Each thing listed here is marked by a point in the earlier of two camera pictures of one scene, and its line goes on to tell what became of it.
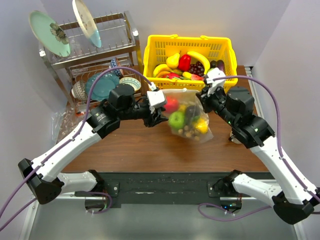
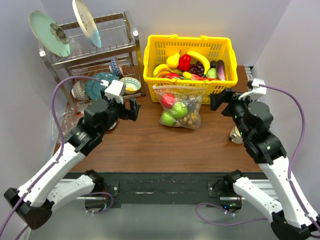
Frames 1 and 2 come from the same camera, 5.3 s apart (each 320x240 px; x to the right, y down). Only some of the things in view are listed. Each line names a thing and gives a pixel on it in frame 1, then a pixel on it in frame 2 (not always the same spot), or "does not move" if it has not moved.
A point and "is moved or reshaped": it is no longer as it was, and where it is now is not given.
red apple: [172, 104] is moved or reshaped
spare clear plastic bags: [64, 121] does not move
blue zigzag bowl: [114, 64] does not move
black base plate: [164, 188] does not move
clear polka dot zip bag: [187, 117] is moved or reshaped
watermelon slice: [196, 77] does not move
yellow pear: [173, 61] does not move
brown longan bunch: [194, 133] to [193, 119]
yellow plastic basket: [157, 48] does not move
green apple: [176, 119] to [179, 110]
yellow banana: [201, 57] does not move
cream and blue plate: [87, 23] does not move
